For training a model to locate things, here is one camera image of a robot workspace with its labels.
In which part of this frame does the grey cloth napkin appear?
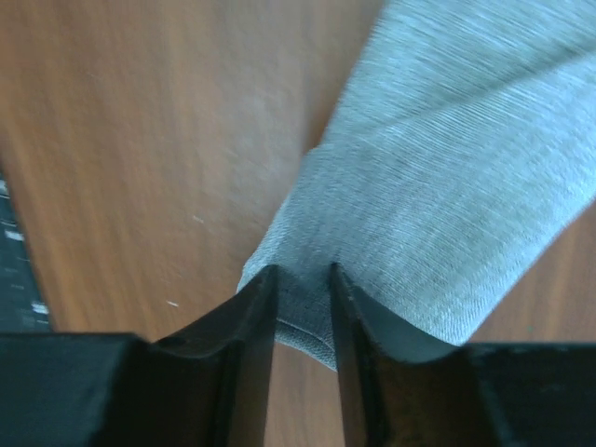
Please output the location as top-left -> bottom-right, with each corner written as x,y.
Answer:
241,1 -> 595,367

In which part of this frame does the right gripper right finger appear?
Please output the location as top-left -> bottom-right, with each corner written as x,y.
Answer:
329,263 -> 457,446

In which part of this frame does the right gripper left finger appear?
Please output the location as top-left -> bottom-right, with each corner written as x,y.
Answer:
155,265 -> 278,446

